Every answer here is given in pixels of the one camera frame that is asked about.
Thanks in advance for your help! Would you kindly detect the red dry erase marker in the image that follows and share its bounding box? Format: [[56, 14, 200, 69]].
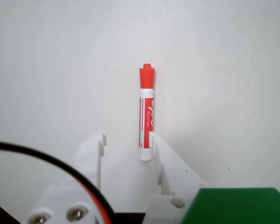
[[138, 63, 156, 162]]

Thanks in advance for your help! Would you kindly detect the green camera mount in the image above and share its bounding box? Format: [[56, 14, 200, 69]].
[[179, 187, 280, 224]]

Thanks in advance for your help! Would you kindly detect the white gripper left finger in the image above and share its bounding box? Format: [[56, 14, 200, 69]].
[[25, 130, 113, 224]]

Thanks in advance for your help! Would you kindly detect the red black servo wire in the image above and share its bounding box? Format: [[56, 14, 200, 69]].
[[0, 140, 114, 224]]

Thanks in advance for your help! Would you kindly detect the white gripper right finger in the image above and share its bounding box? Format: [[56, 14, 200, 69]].
[[149, 131, 210, 199]]

